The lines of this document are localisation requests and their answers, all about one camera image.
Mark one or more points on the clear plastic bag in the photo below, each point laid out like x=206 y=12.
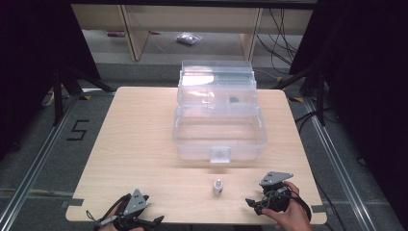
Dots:
x=189 y=38

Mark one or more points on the black curtain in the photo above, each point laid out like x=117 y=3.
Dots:
x=32 y=64
x=369 y=80

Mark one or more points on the person's right hand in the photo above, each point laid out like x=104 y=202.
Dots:
x=292 y=215

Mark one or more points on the black metal stand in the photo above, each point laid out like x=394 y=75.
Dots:
x=320 y=96
x=58 y=96

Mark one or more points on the aluminium floor rail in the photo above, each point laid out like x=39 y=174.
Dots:
x=35 y=160
x=340 y=160

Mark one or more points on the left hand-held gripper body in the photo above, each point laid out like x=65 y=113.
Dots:
x=134 y=202

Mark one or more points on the small dark object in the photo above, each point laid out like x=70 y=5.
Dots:
x=234 y=99

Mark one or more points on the black tape strip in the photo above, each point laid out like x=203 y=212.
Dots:
x=73 y=202

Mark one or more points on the clear plastic storage box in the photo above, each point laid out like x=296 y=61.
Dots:
x=220 y=128

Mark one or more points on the yellow black hazard tape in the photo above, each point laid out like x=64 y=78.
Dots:
x=296 y=99
x=85 y=97

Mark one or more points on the person's left hand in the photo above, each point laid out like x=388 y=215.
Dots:
x=108 y=225

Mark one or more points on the wooden shelf unit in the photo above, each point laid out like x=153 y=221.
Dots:
x=138 y=29

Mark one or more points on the small white dropper bottle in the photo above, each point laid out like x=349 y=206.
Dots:
x=217 y=187

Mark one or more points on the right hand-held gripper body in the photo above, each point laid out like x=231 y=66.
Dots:
x=275 y=189

